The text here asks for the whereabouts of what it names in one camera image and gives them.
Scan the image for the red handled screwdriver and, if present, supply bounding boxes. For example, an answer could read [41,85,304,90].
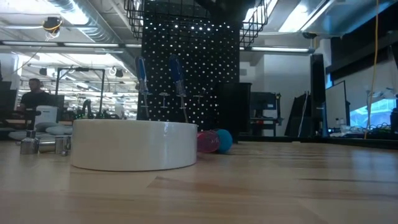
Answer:
[196,129,221,154]

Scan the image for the blue handled screwdriver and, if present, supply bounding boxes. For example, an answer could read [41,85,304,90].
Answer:
[169,54,190,124]
[134,55,154,121]

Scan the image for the white tape roll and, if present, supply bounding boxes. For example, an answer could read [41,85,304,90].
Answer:
[70,119,199,172]

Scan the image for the metal peg hook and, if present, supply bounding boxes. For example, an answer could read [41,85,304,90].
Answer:
[158,92,171,109]
[192,88,206,105]

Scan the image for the black metal pegboard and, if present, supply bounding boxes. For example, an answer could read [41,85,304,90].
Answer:
[136,0,241,132]

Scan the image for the black workstation with monitor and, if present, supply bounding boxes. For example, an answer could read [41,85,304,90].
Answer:
[250,91,284,137]

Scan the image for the black leaning panels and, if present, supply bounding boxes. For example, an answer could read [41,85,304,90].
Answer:
[284,91,312,138]

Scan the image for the fluorescent ceiling light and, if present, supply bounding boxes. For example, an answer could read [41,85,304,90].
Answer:
[250,46,312,53]

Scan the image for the black pillar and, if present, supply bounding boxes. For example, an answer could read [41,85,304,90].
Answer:
[310,53,327,138]

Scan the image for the white framed panel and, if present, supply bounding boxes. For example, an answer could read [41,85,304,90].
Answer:
[325,80,351,132]

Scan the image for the white box appliance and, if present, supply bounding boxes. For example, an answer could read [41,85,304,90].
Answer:
[34,105,59,126]

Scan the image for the person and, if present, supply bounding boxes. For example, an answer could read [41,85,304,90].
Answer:
[17,77,53,121]

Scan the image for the blue lit screen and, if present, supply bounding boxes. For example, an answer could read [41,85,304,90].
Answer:
[349,98,397,128]

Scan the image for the black metal stand frame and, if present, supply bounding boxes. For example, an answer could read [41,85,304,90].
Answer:
[55,67,106,119]

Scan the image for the black wire basket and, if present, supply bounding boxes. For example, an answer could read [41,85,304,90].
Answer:
[123,0,270,50]

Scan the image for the silver ventilation duct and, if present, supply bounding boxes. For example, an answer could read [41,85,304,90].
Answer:
[46,0,125,44]

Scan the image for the black aluminium table frame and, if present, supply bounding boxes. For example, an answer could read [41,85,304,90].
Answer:
[238,134,398,150]

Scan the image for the ceiling cable reel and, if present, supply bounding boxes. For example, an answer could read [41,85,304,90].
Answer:
[42,16,63,42]

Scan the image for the yellow cable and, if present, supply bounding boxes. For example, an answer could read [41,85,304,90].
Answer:
[363,0,380,140]

